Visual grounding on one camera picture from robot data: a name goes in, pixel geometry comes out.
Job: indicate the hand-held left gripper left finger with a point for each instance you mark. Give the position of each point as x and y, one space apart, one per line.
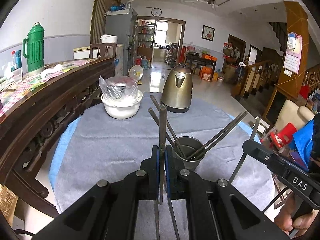
157 160

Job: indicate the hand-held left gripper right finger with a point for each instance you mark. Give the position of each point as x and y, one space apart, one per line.
168 170

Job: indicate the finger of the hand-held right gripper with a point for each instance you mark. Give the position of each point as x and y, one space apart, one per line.
260 155

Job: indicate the grey metal utensil holder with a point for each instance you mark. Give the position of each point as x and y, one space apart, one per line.
192 165

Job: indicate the dark wooden chopstick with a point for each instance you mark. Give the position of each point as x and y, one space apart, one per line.
163 125
255 130
173 220

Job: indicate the bunch of dark chopsticks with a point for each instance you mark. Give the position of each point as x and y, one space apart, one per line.
225 130

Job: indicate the person's right hand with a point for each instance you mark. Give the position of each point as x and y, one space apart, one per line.
287 220

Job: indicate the red plastic stool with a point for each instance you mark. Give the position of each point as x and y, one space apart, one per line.
285 132

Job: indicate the grey table cloth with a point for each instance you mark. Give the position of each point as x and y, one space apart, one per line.
112 150

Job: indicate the person's blue jacket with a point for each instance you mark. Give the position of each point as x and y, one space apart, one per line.
303 140

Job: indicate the cream chair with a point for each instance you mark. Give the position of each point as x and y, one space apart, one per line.
287 115

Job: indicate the brass-coloured electric kettle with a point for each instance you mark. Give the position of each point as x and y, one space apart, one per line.
176 92

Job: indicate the clear plastic bag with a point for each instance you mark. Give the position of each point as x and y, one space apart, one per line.
103 90

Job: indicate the wooden stair railing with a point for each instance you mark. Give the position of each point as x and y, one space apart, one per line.
257 66

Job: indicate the white round fan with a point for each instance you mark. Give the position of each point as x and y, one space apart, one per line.
136 72

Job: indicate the large water jug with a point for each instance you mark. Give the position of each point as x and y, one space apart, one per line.
145 63

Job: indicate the orange carton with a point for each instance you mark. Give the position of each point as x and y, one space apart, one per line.
206 73

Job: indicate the light blue under cloth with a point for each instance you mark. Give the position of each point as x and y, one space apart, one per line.
60 155

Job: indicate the dark wooden door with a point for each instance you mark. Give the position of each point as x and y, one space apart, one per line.
236 50

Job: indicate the dark wooden side table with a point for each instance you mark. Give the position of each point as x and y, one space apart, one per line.
197 58

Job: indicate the flat orange box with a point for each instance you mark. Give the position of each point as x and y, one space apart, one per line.
209 57

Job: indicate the glass shelf with bottles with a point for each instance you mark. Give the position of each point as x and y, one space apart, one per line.
145 35

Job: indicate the dark wooden chair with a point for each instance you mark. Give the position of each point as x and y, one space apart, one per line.
102 45

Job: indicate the carved dark wooden sideboard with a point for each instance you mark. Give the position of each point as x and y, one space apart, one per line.
37 110

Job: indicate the white rice cooker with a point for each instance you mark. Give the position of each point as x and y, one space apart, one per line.
108 39

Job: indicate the white chest freezer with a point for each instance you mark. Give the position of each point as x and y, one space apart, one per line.
81 52

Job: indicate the crumpled white cloth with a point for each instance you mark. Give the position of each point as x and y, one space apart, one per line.
53 69

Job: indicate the grey refrigerator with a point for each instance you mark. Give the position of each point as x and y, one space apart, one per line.
117 25

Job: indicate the patterned plastic table cover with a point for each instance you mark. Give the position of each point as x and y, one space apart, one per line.
15 92

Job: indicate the green thermos jug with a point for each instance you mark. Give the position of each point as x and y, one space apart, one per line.
35 52

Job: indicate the clear plastic container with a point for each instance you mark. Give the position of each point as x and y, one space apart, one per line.
17 75

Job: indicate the blue bottle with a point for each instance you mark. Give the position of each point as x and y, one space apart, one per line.
18 58

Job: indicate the clear water bottle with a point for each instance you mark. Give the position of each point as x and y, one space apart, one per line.
13 62

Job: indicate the pink wall calendar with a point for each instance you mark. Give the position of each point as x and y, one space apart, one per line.
292 62

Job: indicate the framed wall picture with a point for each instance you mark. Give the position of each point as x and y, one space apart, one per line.
208 33

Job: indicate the round wall clock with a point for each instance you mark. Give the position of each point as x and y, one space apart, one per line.
156 12

